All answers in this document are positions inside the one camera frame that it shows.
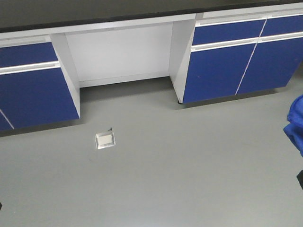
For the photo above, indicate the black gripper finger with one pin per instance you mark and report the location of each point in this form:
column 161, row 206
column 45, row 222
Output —
column 300, row 178

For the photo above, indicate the left blue cabinet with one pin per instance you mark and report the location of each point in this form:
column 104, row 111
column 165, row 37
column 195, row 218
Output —
column 38, row 82

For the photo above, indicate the blue cabinet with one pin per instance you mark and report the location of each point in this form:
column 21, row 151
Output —
column 234, row 52
column 38, row 82

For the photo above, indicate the silver floor outlet plate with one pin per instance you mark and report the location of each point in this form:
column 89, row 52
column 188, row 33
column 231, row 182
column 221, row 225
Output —
column 105, row 139

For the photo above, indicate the blue microfiber cloth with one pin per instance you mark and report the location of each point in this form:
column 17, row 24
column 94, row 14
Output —
column 294, row 130

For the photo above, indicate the right blue cabinet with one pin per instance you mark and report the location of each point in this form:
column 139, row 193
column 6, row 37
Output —
column 234, row 52

